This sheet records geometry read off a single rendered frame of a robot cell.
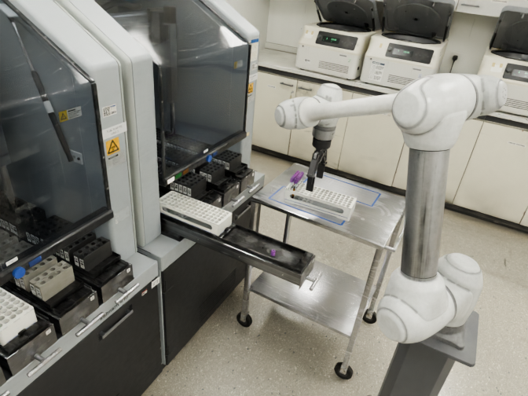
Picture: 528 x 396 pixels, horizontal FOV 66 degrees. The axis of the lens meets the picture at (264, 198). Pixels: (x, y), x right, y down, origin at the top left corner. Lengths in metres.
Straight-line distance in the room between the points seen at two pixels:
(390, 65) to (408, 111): 2.48
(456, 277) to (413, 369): 0.42
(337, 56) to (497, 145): 1.43
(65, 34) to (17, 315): 0.76
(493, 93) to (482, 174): 2.49
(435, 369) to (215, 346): 1.09
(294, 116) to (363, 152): 2.32
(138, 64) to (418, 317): 1.10
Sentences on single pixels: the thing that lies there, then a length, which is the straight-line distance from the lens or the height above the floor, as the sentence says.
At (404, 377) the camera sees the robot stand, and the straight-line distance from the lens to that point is 1.69.
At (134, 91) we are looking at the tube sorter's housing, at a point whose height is 1.34.
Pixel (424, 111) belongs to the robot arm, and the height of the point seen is 1.46.
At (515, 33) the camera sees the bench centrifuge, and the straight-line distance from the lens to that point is 3.78.
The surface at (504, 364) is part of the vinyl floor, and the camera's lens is 2.64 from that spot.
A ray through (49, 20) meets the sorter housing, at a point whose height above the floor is 1.53.
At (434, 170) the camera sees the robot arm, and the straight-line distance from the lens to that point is 1.12.
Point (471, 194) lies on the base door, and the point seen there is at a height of 0.22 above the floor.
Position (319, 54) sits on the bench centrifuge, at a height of 1.06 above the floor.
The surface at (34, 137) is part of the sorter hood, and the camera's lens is 1.14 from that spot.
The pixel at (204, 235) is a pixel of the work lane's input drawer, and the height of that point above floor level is 0.80.
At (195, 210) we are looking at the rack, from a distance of 1.61.
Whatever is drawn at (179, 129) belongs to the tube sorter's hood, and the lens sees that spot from 1.55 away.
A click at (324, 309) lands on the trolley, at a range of 2.08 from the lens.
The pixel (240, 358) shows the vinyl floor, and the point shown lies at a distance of 2.18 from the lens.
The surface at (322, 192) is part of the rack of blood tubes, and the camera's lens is 1.77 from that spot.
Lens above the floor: 1.73
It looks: 31 degrees down
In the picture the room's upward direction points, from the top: 6 degrees clockwise
